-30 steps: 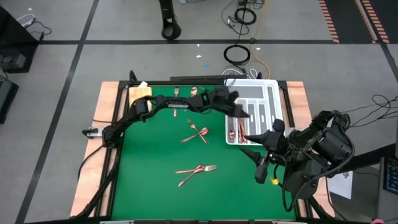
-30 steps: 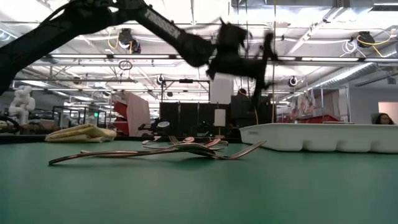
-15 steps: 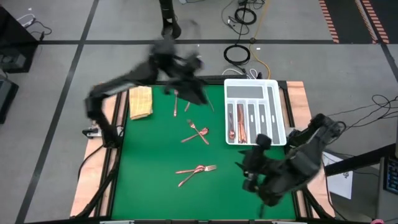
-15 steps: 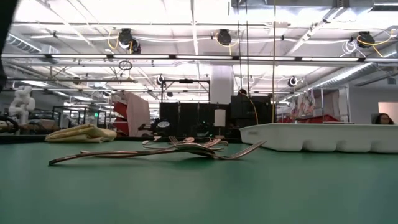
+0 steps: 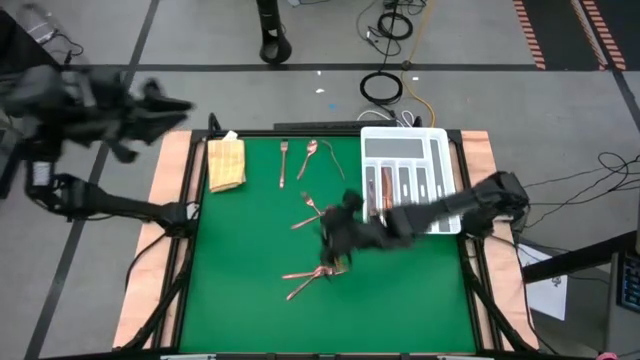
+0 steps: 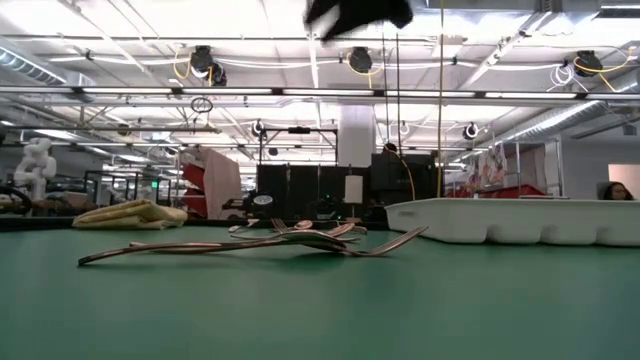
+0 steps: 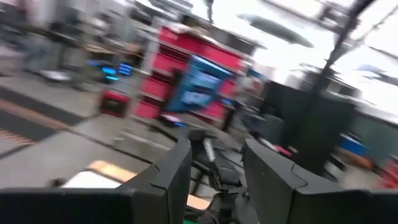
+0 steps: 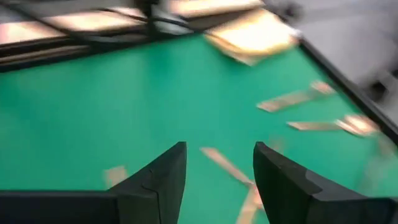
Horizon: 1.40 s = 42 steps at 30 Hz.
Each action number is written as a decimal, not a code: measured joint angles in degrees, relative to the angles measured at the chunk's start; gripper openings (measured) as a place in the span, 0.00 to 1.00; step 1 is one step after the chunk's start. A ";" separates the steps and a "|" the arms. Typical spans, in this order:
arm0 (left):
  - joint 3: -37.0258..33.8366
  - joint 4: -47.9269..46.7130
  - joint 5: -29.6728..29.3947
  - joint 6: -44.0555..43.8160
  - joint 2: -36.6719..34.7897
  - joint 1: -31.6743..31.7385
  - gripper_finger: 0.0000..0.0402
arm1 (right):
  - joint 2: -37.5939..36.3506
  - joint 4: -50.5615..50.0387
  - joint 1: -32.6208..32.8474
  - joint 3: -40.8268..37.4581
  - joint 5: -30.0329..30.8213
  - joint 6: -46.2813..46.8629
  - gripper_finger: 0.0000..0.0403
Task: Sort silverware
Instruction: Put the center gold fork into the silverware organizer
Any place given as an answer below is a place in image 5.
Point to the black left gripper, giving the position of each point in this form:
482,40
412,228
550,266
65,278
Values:
100,107

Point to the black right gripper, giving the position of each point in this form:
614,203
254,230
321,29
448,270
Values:
380,235

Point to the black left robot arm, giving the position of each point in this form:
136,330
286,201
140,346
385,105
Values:
100,202

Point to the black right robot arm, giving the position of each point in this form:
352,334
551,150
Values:
450,205

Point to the yellow folded cloth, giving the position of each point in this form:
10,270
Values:
227,165

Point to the white cutlery tray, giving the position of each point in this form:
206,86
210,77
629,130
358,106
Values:
395,148

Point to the green table mat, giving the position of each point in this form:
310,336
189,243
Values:
250,320

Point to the large black cabinet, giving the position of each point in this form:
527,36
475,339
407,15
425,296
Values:
15,50

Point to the black floor puck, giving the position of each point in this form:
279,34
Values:
406,65

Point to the white paper sheet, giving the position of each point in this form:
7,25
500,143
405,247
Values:
545,295

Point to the black desk beam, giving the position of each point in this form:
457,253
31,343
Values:
575,257

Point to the pink object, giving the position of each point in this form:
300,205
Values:
606,356

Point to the grey cabinet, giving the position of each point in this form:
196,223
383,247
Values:
620,335

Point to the black table frame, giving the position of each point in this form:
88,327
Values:
260,133

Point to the silver table bracket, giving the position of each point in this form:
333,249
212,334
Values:
187,357
457,357

